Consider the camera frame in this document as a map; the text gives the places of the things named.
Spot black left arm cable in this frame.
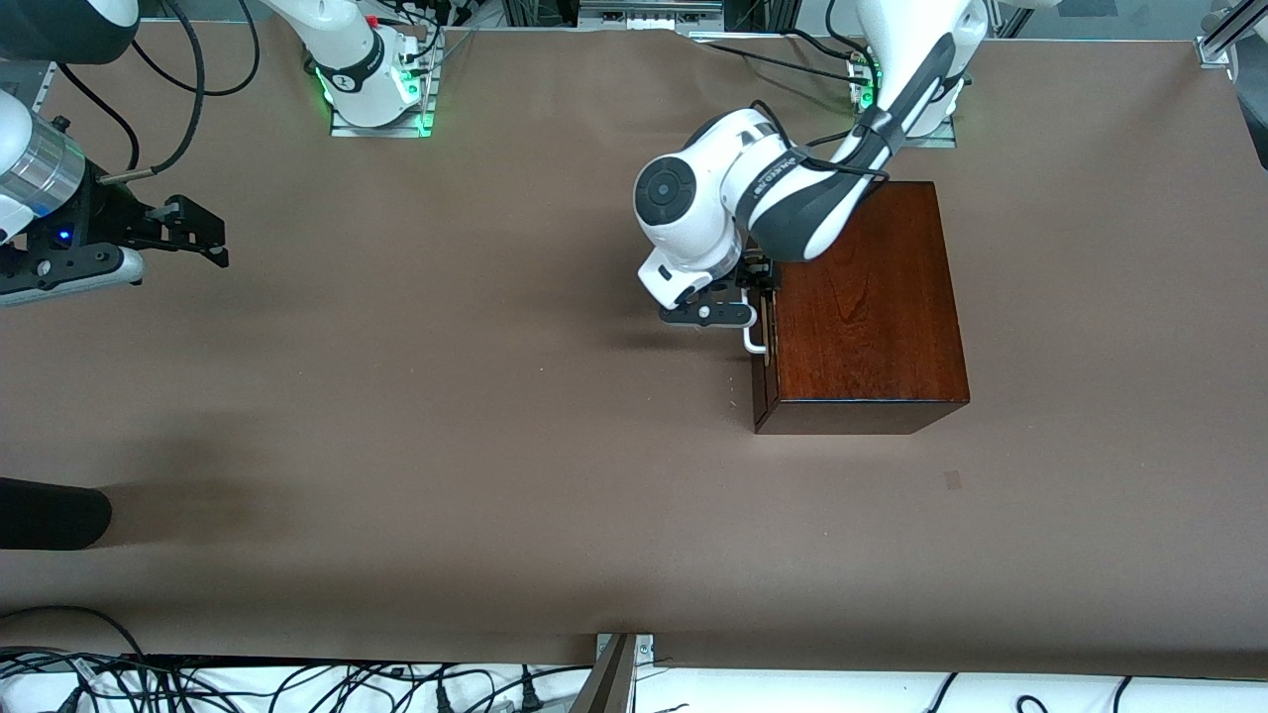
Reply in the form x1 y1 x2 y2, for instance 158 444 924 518
748 35 957 184

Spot black table cable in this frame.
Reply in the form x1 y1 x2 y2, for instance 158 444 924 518
705 42 863 85
825 0 875 72

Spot wooden drawer with white handle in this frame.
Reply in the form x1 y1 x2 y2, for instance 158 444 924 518
743 292 784 429

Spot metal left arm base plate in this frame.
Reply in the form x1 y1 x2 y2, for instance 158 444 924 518
850 54 958 150

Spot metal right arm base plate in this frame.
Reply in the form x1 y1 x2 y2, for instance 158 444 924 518
330 25 439 138

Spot dark wooden drawer box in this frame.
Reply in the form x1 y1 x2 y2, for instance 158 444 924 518
750 180 972 435

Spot black plug cable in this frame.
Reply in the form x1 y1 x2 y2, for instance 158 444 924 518
510 665 595 713

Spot dark angled post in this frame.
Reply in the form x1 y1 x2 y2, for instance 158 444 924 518
570 634 637 713

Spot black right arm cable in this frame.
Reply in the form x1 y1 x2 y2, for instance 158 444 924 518
54 0 264 184

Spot aluminium profile rail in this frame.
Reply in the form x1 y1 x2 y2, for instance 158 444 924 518
1194 0 1268 70

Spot black rounded object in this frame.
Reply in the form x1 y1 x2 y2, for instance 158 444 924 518
0 476 112 552

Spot black cables at base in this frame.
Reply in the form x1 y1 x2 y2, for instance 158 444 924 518
396 0 478 80

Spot silver equipment box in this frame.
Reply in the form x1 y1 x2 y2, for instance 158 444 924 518
578 0 724 31

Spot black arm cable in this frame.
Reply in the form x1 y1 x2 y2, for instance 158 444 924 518
748 35 957 184
54 0 264 184

